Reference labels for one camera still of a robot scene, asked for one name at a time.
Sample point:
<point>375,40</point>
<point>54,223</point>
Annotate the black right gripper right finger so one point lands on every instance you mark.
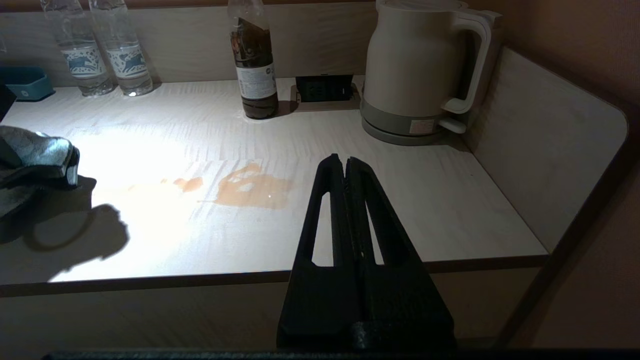
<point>405,310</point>

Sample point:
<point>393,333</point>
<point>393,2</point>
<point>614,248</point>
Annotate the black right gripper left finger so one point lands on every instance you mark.
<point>325,305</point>

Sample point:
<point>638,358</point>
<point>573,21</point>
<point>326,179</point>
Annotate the clear water bottle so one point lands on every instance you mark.
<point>127,60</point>
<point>85,60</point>

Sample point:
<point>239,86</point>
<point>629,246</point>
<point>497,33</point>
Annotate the dark drink bottle white label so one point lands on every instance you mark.
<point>256,75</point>

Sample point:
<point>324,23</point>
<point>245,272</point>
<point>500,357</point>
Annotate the black recessed table socket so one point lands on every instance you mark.
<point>324,89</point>

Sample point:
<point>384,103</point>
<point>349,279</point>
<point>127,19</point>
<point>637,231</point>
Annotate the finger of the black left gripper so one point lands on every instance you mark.
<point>5,102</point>

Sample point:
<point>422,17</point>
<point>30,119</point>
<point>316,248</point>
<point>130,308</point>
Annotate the small blue plastic tray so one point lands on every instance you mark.
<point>25,85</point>

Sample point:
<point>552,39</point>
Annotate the grey kettle base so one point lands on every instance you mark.
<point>395,134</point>

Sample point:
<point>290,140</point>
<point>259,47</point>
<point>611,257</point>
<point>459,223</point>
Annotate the beige electric kettle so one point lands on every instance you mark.
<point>415,60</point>

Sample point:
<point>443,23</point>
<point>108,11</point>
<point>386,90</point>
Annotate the light blue microfiber cloth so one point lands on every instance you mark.
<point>35,155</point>

